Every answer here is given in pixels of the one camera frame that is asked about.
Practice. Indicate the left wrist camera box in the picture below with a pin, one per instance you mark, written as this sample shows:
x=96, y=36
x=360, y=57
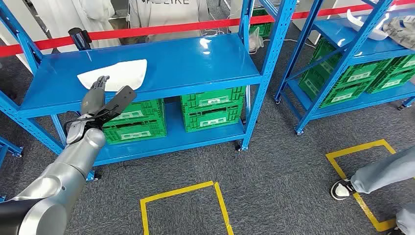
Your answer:
x=121, y=97

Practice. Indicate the white plastic shell part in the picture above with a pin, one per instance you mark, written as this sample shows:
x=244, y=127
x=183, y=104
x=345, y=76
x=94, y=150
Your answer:
x=360, y=26
x=123, y=73

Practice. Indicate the red barrier belt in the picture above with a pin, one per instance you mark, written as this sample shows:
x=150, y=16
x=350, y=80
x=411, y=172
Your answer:
x=155, y=30

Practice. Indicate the clear plastic bag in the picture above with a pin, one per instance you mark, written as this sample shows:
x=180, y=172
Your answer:
x=256, y=40

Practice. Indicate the black stanchion post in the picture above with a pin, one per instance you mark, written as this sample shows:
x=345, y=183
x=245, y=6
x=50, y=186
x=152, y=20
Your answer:
x=77, y=37

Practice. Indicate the person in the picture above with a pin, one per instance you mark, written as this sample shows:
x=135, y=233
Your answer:
x=168, y=16
x=382, y=172
x=64, y=16

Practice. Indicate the yellow floor tape square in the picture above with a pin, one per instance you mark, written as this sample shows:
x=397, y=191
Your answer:
x=356, y=149
x=178, y=192

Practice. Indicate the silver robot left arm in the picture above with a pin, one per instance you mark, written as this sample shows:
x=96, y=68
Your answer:
x=58, y=181

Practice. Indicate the grey mottled wrapped part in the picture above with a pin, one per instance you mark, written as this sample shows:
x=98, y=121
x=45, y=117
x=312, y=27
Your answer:
x=402, y=30

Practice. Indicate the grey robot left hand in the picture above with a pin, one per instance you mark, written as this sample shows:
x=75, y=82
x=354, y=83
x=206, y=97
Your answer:
x=92, y=100

